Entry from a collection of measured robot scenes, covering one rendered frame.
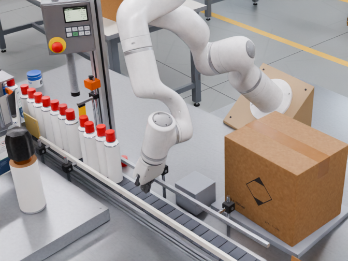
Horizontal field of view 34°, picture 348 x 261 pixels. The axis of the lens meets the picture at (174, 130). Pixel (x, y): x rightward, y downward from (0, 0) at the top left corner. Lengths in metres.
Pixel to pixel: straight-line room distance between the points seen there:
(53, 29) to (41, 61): 3.35
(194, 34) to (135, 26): 0.31
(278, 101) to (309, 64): 2.74
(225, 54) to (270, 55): 3.17
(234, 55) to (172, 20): 0.27
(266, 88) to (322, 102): 0.48
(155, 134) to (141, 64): 0.21
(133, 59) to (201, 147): 0.72
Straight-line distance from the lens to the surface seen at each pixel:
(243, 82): 2.16
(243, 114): 2.44
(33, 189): 1.94
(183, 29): 1.93
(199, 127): 2.46
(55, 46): 2.04
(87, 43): 2.07
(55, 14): 2.04
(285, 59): 5.13
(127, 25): 1.71
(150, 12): 1.76
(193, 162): 2.23
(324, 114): 2.58
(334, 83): 4.76
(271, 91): 2.28
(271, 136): 1.84
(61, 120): 2.19
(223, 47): 2.06
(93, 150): 2.07
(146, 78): 1.70
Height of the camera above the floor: 2.08
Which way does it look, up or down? 31 degrees down
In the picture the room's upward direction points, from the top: 3 degrees counter-clockwise
